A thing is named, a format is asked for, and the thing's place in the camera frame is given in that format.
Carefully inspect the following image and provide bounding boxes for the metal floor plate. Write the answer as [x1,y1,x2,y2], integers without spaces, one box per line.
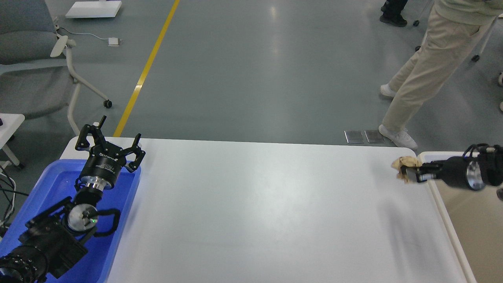
[364,130,385,144]
[344,130,364,144]

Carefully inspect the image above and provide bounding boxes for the right metal floor plate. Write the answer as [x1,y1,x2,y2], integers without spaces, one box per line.
[364,130,385,144]

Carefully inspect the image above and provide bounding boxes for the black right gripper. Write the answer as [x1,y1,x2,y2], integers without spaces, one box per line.
[399,156,484,191]

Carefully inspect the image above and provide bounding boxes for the black cables at left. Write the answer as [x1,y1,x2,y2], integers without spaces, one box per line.
[0,160,29,236]

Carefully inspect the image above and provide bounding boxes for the white power adapter with cable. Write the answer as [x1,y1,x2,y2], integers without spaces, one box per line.
[55,24,121,47]

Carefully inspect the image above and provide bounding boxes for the left metal floor plate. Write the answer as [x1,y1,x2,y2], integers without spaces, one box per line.
[344,130,364,144]

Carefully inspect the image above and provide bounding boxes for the grey office chair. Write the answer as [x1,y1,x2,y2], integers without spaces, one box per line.
[0,0,112,134]

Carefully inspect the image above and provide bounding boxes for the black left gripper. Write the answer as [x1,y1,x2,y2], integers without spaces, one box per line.
[75,115,145,190]

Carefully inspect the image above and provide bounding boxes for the white flat floor base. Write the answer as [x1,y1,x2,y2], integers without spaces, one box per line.
[65,0,122,18]

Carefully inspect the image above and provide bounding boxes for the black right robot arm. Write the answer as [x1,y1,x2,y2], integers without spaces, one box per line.
[392,143,503,200]

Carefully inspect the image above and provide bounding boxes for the brown paper ball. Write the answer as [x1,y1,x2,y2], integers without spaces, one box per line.
[391,156,420,184]

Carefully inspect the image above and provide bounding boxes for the person in beige trousers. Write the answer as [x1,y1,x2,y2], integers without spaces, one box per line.
[378,0,503,150]

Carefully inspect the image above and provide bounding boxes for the blue plastic bin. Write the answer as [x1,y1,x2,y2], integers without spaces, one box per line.
[0,158,141,283]

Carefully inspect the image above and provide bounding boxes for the white plastic bin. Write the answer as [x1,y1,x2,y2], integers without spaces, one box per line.
[418,152,503,283]

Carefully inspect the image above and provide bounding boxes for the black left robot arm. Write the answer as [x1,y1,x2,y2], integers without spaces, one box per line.
[1,116,146,283]

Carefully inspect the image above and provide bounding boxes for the person in black shoes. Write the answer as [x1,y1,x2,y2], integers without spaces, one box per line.
[379,0,408,27]

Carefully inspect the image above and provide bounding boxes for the white side table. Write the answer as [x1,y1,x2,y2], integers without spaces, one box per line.
[0,113,25,170]

